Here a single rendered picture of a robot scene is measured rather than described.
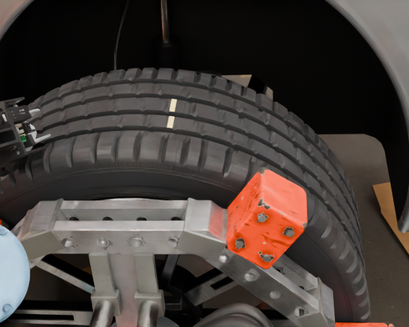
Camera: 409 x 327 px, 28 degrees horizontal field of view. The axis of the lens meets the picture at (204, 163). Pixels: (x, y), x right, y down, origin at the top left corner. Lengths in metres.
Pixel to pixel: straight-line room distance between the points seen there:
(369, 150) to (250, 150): 2.01
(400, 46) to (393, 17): 0.05
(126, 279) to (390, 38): 0.58
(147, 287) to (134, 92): 0.28
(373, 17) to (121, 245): 0.56
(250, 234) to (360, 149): 2.11
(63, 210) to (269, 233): 0.27
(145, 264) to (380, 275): 1.60
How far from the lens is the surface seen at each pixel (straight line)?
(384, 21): 1.32
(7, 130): 0.99
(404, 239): 2.69
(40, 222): 1.05
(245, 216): 0.99
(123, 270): 1.06
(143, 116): 1.11
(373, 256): 2.63
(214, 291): 1.21
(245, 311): 1.01
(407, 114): 1.42
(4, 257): 0.71
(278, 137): 1.16
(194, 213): 1.02
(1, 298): 0.71
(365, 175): 2.96
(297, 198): 1.02
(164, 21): 1.63
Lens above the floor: 1.77
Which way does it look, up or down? 36 degrees down
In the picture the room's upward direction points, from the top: 5 degrees counter-clockwise
